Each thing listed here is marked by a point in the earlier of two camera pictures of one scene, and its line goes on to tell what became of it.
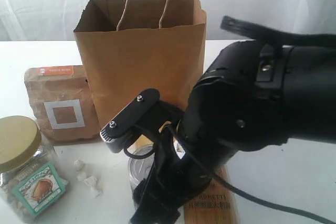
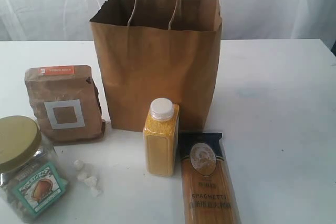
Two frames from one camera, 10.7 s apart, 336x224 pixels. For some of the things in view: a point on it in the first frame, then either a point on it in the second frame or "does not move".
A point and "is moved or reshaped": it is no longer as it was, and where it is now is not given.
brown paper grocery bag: (129, 46) is moved or reshaped
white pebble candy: (81, 176) does not move
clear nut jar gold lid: (29, 182) does not move
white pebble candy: (91, 181) does not move
